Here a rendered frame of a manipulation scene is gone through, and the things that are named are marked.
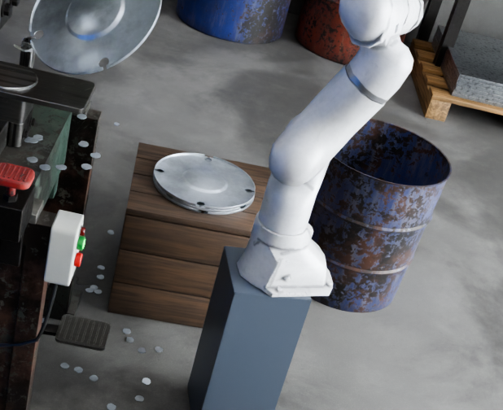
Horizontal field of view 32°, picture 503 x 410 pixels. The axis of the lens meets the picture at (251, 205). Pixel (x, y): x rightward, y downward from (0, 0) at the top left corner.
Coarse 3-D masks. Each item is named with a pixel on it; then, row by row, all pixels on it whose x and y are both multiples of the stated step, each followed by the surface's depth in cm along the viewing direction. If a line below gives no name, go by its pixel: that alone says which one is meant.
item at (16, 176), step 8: (0, 168) 155; (8, 168) 156; (16, 168) 157; (24, 168) 157; (0, 176) 153; (8, 176) 154; (16, 176) 155; (24, 176) 155; (32, 176) 156; (0, 184) 153; (8, 184) 153; (16, 184) 153; (24, 184) 153; (8, 192) 157
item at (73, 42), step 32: (64, 0) 181; (96, 0) 178; (128, 0) 176; (160, 0) 173; (32, 32) 180; (64, 32) 178; (96, 32) 175; (128, 32) 173; (64, 64) 174; (96, 64) 172
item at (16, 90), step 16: (0, 64) 185; (16, 64) 187; (0, 80) 179; (16, 80) 181; (32, 80) 182; (48, 80) 185; (64, 80) 187; (80, 80) 189; (0, 96) 179; (16, 96) 176; (32, 96) 177; (48, 96) 179; (64, 96) 180; (80, 96) 182; (0, 112) 181; (16, 112) 180; (32, 112) 189; (80, 112) 178; (16, 128) 182; (16, 144) 184
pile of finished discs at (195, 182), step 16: (160, 160) 252; (176, 160) 254; (192, 160) 257; (208, 160) 261; (224, 160) 260; (160, 176) 245; (176, 176) 247; (192, 176) 248; (208, 176) 250; (224, 176) 253; (240, 176) 256; (160, 192) 240; (176, 192) 239; (192, 192) 241; (208, 192) 243; (224, 192) 245; (240, 192) 248; (192, 208) 237; (208, 208) 236; (224, 208) 238; (240, 208) 242
